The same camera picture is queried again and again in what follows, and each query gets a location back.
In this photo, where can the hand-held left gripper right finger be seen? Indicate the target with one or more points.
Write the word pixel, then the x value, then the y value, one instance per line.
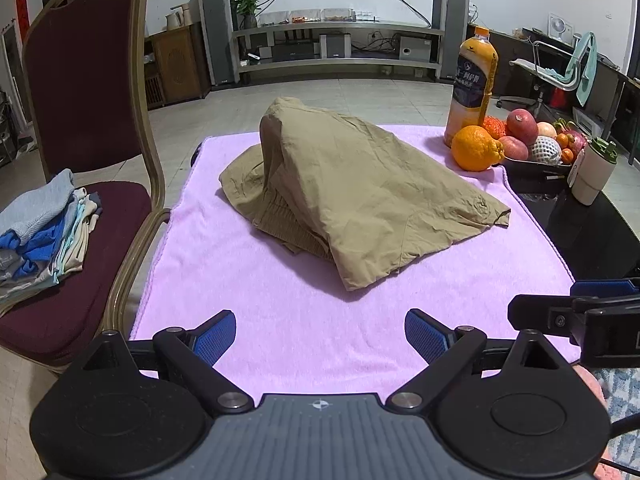
pixel 424 336

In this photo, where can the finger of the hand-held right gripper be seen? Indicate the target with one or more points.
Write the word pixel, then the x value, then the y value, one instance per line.
pixel 602 287
pixel 542 316

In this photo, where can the fruit in white foam net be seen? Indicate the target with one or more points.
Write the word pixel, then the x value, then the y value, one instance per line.
pixel 546 150

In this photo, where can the grey subwoofer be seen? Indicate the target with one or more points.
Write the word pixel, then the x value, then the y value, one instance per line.
pixel 415 49

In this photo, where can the big red apple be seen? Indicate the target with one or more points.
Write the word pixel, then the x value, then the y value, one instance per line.
pixel 522 127

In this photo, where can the pink towel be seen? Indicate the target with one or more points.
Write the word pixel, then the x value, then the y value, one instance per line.
pixel 225 270

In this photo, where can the wooden cabinet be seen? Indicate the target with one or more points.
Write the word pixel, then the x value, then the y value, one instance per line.
pixel 177 62

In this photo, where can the dragon fruit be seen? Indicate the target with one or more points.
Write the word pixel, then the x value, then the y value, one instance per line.
pixel 576 141

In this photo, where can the white desk fan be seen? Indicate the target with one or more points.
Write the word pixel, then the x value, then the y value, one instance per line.
pixel 560 26

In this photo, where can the pale round fruit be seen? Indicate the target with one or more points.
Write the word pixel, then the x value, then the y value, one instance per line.
pixel 547 130

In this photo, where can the small tangerine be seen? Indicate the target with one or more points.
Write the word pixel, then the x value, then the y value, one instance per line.
pixel 563 139
pixel 566 155

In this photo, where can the red wall banner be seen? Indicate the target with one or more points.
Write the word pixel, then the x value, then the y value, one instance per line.
pixel 21 4

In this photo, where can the large orange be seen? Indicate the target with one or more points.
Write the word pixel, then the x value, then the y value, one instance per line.
pixel 475 150

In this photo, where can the small red apple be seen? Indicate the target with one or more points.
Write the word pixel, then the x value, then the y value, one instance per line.
pixel 515 149

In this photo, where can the stack of folded clothes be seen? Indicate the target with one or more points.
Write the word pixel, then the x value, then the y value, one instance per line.
pixel 40 230

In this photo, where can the tall grey speaker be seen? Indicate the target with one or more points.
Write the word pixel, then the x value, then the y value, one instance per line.
pixel 451 25
pixel 217 30

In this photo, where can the white kettle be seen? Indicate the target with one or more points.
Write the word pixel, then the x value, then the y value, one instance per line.
pixel 175 19

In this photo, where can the grey tv stand shelf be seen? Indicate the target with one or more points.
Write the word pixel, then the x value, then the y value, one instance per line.
pixel 340 27

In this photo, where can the mint green garment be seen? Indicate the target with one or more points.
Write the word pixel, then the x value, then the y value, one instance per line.
pixel 585 65

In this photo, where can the office chair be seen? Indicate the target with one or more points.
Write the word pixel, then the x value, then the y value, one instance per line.
pixel 542 67

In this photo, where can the oranges in red net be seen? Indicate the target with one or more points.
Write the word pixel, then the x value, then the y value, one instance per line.
pixel 494 127

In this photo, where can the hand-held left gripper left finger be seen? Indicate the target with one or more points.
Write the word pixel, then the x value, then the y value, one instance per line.
pixel 219 336

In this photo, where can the dark fruit tray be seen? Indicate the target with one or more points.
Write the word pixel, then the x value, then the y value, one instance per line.
pixel 535 167

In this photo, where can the maroon chair with gold frame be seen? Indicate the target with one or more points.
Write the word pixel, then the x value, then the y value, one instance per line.
pixel 85 85

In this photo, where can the potted green plant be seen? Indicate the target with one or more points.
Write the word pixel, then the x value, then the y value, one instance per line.
pixel 247 2

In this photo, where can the orange juice bottle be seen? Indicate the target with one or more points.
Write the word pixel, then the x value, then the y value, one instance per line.
pixel 472 75

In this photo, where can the clear plastic box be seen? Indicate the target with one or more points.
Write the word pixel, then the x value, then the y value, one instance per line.
pixel 337 14
pixel 305 16

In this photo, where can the small grey speaker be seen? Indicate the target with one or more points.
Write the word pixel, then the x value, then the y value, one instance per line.
pixel 335 46

